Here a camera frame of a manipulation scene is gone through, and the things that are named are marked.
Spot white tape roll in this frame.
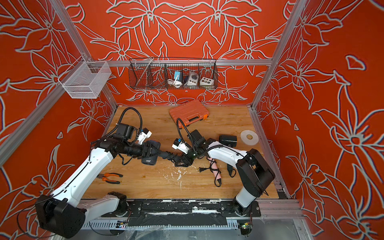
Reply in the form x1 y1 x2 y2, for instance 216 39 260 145
240 130 259 146

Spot orange handled pliers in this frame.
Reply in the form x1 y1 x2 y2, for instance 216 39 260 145
97 173 123 185

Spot blue white small box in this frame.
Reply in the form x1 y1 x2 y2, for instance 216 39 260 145
173 71 183 83

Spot orange plastic tool case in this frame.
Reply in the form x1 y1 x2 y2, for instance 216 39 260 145
169 100 210 129

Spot pink dryer black cord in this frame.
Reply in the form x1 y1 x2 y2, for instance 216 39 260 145
197 160 223 188

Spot pink hair dryer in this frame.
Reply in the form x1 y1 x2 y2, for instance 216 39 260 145
207 158 222 188

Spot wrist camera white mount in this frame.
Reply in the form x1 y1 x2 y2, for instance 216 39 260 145
137 128 152 145
172 139 190 154

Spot white power strip cube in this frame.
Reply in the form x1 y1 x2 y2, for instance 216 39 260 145
200 77 215 88

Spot clear acrylic wall bin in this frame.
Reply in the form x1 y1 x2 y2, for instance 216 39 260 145
59 56 112 99

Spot dark green hair dryer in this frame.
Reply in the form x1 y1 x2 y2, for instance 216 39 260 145
219 135 238 148

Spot white round adapter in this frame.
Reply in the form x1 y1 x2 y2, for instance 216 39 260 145
186 72 199 87

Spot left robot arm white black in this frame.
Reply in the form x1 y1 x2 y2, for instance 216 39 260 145
35 118 159 238

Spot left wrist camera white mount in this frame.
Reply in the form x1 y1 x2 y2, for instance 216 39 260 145
137 128 152 145

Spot white coiled cable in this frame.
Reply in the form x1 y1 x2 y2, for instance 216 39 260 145
166 78 183 89

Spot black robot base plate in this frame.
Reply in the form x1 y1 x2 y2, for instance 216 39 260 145
102 199 261 228

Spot black wire wall basket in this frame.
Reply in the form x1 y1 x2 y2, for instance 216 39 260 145
129 57 219 90

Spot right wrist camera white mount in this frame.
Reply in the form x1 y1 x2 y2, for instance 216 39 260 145
172 139 190 154

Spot black hair dryer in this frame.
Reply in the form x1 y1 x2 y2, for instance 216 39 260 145
141 140 180 166

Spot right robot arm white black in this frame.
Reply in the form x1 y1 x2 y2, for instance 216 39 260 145
173 118 276 217

